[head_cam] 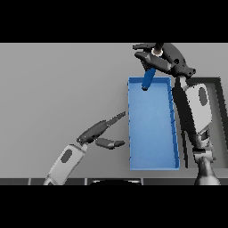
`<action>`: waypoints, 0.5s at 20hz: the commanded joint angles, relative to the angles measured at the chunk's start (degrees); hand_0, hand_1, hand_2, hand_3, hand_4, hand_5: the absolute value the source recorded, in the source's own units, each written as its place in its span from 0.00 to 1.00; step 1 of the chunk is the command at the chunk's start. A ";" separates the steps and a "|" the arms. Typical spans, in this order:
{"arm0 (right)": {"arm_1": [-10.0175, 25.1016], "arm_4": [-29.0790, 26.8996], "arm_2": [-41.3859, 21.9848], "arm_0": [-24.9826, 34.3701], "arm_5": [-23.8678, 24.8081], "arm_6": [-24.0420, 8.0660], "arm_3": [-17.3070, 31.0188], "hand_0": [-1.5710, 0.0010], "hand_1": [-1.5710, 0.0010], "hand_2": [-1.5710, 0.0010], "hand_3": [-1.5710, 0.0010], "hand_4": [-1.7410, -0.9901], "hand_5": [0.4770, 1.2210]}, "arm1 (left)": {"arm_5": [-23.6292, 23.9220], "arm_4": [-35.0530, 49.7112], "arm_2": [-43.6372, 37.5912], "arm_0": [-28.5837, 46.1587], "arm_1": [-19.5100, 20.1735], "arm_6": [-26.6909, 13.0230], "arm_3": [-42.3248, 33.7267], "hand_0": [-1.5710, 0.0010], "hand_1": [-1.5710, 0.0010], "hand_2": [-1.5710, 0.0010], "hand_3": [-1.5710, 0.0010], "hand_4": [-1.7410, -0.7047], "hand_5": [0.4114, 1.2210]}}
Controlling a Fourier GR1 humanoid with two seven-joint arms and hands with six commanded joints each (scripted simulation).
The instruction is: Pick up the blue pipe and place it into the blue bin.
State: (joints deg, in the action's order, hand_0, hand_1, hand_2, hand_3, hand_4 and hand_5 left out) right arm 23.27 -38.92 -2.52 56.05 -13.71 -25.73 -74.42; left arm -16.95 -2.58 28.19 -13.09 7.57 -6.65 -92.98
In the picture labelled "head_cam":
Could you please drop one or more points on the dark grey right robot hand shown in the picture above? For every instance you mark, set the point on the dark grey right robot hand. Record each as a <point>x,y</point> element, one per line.
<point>166,61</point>

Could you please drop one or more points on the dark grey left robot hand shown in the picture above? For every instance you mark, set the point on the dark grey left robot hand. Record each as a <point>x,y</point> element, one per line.
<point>95,131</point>

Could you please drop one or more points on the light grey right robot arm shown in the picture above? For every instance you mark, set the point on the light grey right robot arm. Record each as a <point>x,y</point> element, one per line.
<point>196,121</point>

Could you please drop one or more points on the dark grey bin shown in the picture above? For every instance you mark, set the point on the dark grey bin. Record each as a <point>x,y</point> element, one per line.
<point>218,118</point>

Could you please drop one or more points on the blue bin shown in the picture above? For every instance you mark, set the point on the blue bin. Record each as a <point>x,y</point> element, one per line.
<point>153,124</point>

